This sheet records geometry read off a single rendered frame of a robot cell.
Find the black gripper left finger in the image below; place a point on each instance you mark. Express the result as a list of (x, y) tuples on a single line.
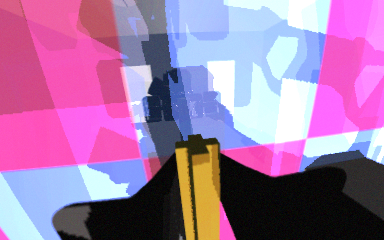
[(153, 212)]

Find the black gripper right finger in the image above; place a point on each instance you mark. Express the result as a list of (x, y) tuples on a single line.
[(250, 198)]

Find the yellow octagonal bar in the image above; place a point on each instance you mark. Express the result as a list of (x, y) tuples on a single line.
[(199, 171)]

